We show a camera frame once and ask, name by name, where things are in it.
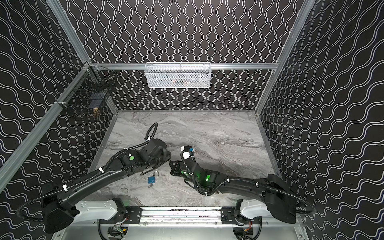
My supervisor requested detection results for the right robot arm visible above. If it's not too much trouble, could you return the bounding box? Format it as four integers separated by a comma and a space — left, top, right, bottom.
170, 149, 317, 224

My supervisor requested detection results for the black wire basket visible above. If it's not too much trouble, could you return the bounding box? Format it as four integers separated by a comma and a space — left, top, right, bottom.
58, 66, 118, 122

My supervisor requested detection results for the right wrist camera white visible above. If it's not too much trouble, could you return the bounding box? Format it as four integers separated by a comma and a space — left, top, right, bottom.
181, 146, 195, 160

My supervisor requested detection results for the white mesh basket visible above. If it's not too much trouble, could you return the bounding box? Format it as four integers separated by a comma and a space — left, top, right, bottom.
145, 62, 212, 89

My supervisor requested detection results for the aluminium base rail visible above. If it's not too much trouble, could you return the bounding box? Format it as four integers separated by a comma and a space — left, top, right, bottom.
59, 205, 304, 228

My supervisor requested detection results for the brass bell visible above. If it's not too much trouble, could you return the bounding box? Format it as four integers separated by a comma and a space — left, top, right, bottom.
93, 108, 100, 119

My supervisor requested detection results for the blue padlock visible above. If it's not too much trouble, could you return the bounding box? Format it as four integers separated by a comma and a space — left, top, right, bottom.
148, 170, 160, 185

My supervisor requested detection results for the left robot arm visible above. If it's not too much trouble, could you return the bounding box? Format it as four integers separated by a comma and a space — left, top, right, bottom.
16, 123, 172, 234

